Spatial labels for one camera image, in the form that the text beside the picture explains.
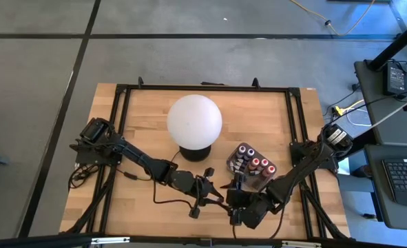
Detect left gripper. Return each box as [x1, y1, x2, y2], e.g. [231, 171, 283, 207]
[170, 167, 232, 220]

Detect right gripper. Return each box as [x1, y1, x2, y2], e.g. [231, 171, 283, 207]
[218, 172, 276, 231]

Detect dark vial rack tray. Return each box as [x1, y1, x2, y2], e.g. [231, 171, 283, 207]
[226, 142, 278, 192]

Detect orange food coloring bottle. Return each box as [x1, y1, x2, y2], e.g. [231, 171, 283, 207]
[248, 156, 261, 172]

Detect white globe table lamp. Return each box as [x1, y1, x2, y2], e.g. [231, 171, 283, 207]
[166, 94, 223, 163]

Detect gray desk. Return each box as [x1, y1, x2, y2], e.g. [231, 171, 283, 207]
[353, 59, 407, 147]
[363, 143, 407, 231]

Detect black keyboard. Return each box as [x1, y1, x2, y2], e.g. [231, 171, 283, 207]
[382, 158, 407, 209]

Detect black power adapter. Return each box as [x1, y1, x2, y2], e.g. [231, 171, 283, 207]
[383, 61, 407, 97]

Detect black camera rig beam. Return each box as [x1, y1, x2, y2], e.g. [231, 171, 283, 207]
[0, 232, 407, 248]

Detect black lamp cable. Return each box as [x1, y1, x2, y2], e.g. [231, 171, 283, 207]
[115, 150, 194, 209]

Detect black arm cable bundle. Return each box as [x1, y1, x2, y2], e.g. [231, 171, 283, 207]
[67, 163, 101, 190]

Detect white cord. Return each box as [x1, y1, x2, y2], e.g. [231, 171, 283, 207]
[377, 92, 407, 125]

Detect yellow extension cable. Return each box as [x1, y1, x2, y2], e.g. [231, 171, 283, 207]
[289, 0, 377, 37]

